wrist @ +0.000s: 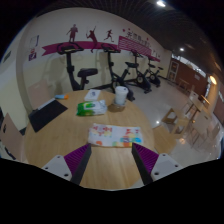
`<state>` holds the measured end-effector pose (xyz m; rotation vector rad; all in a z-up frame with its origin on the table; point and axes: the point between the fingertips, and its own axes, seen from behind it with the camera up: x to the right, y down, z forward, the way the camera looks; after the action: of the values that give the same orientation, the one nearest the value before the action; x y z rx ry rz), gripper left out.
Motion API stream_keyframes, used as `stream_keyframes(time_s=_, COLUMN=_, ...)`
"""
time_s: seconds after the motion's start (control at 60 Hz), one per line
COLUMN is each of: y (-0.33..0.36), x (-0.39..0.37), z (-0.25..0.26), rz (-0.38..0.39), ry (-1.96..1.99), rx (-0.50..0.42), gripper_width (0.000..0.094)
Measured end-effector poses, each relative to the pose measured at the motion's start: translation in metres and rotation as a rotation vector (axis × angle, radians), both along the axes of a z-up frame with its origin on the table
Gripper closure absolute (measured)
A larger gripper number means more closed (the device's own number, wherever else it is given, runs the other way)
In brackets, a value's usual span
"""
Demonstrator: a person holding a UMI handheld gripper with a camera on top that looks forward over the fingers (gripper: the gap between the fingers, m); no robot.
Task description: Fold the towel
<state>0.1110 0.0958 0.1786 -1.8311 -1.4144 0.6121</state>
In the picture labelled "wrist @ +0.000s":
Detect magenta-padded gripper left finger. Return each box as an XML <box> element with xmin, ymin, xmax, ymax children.
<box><xmin>41</xmin><ymin>143</ymin><xmax>93</xmax><ymax>186</ymax></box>

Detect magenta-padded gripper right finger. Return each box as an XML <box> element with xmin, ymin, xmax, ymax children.
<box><xmin>131</xmin><ymin>142</ymin><xmax>184</xmax><ymax>186</ymax></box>

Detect white colourful printed towel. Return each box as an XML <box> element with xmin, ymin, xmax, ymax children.
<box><xmin>87</xmin><ymin>123</ymin><xmax>144</xmax><ymax>149</ymax></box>

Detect green wet wipes pack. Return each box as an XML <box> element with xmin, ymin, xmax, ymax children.
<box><xmin>75</xmin><ymin>99</ymin><xmax>108</xmax><ymax>117</ymax></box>

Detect brown tape roll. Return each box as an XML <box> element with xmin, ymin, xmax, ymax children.
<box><xmin>108</xmin><ymin>102</ymin><xmax>127</xmax><ymax>113</ymax></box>

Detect small orange blue tube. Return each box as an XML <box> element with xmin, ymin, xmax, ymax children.
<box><xmin>54</xmin><ymin>94</ymin><xmax>70</xmax><ymax>101</ymax></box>

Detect white tissue pack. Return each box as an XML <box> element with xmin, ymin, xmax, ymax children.
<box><xmin>83</xmin><ymin>88</ymin><xmax>102</xmax><ymax>102</ymax></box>

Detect wooden chair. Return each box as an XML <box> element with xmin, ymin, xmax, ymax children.
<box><xmin>0</xmin><ymin>113</ymin><xmax>25</xmax><ymax>161</ymax></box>
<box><xmin>27</xmin><ymin>79</ymin><xmax>53</xmax><ymax>110</ymax></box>

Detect white paper cup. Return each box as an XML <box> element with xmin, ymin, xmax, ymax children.
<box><xmin>113</xmin><ymin>85</ymin><xmax>129</xmax><ymax>107</ymax></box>

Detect framed notice board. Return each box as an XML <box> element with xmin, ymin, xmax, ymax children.
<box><xmin>168</xmin><ymin>59</ymin><xmax>179</xmax><ymax>83</ymax></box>

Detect ceiling lights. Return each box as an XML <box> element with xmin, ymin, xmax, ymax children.
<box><xmin>155</xmin><ymin>0</ymin><xmax>218</xmax><ymax>86</ymax></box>

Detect red purple wall poster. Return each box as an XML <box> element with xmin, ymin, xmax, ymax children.
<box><xmin>28</xmin><ymin>49</ymin><xmax>38</xmax><ymax>62</ymax></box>

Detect white wall poster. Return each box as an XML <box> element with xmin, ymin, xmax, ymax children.
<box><xmin>29</xmin><ymin>34</ymin><xmax>40</xmax><ymax>50</ymax></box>

